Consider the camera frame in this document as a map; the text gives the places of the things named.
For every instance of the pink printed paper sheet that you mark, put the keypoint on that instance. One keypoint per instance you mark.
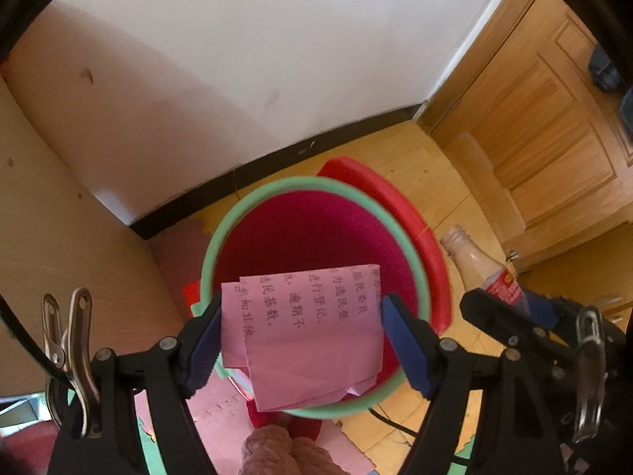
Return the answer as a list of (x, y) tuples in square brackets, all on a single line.
[(306, 346)]

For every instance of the dark hanging garment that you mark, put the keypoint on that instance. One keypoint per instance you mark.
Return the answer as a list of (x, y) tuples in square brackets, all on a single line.
[(604, 69)]

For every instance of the red bin with green rim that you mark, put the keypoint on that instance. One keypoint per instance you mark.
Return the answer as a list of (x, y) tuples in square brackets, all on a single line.
[(306, 227)]

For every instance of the wooden door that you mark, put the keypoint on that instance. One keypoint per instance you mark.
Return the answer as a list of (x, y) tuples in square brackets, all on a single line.
[(544, 123)]

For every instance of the flat grey box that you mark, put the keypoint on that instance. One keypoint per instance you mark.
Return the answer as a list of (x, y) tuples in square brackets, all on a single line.
[(17, 413)]

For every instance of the metal spring clip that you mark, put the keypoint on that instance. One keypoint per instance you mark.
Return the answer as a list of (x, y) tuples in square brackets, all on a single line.
[(79, 346), (588, 371)]

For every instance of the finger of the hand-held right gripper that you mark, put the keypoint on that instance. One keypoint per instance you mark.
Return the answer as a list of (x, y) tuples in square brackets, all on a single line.
[(494, 316), (568, 309)]

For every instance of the person's left leg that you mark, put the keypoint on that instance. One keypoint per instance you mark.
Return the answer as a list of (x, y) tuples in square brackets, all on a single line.
[(267, 455)]

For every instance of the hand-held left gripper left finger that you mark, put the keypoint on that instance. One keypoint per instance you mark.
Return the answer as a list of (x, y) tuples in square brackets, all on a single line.
[(207, 341)]

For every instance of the green foam floor mat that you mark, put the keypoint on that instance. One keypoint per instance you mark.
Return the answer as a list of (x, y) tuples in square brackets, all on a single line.
[(460, 450), (153, 450)]

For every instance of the plastic bottle with red label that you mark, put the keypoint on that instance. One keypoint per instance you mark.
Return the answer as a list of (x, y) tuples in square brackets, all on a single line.
[(470, 262)]

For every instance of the wooden cabinet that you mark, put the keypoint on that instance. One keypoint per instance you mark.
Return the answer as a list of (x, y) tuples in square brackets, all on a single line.
[(583, 267)]

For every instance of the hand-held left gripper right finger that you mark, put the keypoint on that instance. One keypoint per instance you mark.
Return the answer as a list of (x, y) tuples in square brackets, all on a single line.
[(405, 351)]

